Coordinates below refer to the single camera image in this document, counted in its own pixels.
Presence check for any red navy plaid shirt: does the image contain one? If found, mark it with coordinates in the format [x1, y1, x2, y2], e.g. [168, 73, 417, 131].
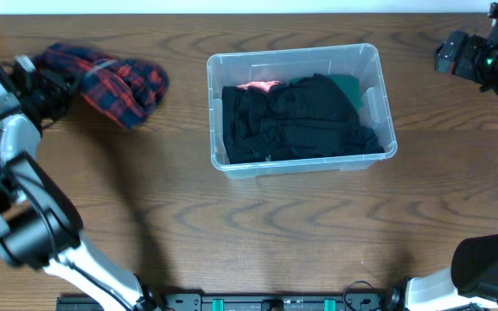
[35, 42, 169, 130]

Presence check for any dark green garment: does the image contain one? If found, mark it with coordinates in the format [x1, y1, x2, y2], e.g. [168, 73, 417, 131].
[290, 73, 363, 111]

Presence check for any black garment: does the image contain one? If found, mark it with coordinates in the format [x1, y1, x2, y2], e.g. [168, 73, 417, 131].
[222, 82, 385, 164]

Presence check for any clear plastic storage bin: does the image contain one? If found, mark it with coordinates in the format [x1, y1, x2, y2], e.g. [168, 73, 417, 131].
[207, 43, 398, 179]

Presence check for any pink printed shirt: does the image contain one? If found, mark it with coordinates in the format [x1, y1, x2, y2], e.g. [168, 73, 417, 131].
[237, 80, 282, 92]

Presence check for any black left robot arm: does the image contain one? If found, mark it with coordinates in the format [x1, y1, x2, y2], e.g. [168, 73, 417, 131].
[0, 56, 164, 310]

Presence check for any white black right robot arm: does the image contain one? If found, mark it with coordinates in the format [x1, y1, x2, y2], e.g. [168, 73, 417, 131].
[384, 14, 498, 310]

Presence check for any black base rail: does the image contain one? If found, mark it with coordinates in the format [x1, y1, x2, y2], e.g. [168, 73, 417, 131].
[55, 292, 399, 311]

